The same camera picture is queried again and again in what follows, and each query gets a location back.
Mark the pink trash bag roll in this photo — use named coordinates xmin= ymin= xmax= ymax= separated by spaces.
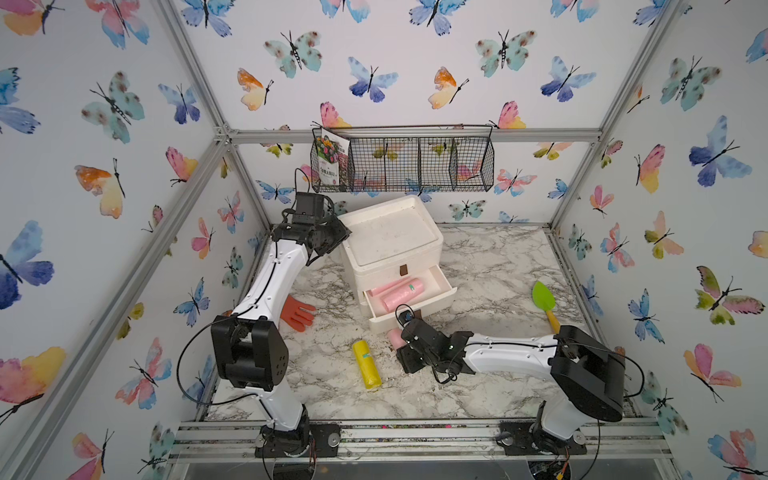
xmin=382 ymin=278 xmax=425 ymax=312
xmin=387 ymin=329 xmax=407 ymax=351
xmin=367 ymin=276 xmax=412 ymax=297

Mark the yellow trash bag roll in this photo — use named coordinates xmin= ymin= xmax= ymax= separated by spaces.
xmin=352 ymin=340 xmax=382 ymax=390

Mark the white top drawer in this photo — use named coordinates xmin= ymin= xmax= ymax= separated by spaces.
xmin=342 ymin=240 xmax=443 ymax=291

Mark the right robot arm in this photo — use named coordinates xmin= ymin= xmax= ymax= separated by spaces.
xmin=397 ymin=313 xmax=626 ymax=441

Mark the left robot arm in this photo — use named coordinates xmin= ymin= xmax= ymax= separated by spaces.
xmin=210 ymin=209 xmax=350 ymax=432

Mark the white three-drawer cabinet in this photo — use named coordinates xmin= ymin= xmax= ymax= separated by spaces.
xmin=339 ymin=196 xmax=444 ymax=304

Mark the red work glove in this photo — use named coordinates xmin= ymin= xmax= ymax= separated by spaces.
xmin=280 ymin=295 xmax=317 ymax=332

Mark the seed packet in basket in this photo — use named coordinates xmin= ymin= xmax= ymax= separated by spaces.
xmin=314 ymin=128 xmax=351 ymax=191

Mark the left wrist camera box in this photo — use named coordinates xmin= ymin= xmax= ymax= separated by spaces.
xmin=293 ymin=192 xmax=334 ymax=224

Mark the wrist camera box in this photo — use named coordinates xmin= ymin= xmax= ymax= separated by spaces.
xmin=293 ymin=192 xmax=334 ymax=224
xmin=394 ymin=304 xmax=416 ymax=328

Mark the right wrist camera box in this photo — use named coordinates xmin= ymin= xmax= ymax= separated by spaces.
xmin=394 ymin=304 xmax=416 ymax=328

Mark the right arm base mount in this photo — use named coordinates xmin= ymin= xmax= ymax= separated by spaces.
xmin=494 ymin=420 xmax=587 ymax=456

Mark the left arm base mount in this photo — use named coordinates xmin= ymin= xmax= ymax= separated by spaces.
xmin=255 ymin=407 xmax=341 ymax=459

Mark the black wire wall basket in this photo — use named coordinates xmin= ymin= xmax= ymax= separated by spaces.
xmin=310 ymin=125 xmax=495 ymax=194

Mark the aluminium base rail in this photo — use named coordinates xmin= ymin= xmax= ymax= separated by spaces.
xmin=169 ymin=418 xmax=671 ymax=464

